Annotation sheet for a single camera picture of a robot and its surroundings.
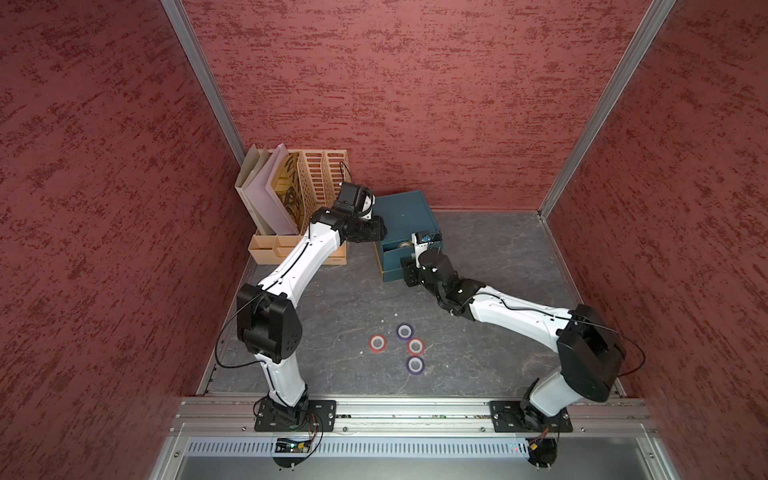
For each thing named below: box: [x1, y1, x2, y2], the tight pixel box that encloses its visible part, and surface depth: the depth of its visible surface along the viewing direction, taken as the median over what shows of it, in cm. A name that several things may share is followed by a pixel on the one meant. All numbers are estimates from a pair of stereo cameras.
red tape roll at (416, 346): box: [408, 338, 425, 356], surface depth 87 cm
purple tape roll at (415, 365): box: [406, 356, 425, 376], surface depth 84 cm
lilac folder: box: [244, 142, 300, 235], surface depth 94 cm
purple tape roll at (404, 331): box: [396, 323, 414, 341], surface depth 91 cm
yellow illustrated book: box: [271, 152, 304, 233], surface depth 102 cm
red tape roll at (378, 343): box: [368, 334, 388, 354], surface depth 88 cm
